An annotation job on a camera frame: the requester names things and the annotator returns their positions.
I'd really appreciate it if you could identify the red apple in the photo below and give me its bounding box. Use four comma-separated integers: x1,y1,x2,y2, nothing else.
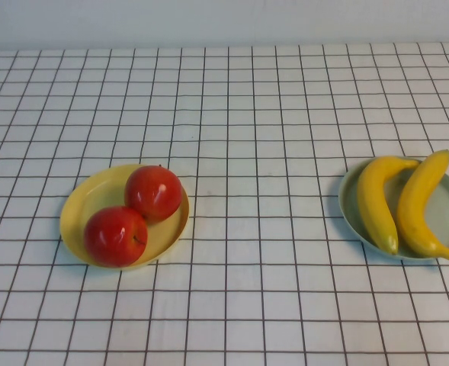
83,205,149,268
123,165,183,224

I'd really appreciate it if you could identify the yellow banana green tip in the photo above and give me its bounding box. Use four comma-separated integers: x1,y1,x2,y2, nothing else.
356,156,422,255

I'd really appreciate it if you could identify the yellow round plate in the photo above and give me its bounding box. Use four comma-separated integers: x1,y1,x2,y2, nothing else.
59,163,191,271

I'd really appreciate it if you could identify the pale green round plate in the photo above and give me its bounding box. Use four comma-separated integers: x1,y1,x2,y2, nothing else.
338,156,449,261

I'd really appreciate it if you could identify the white grid-pattern tablecloth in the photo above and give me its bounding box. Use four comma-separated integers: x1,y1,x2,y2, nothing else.
0,40,449,366

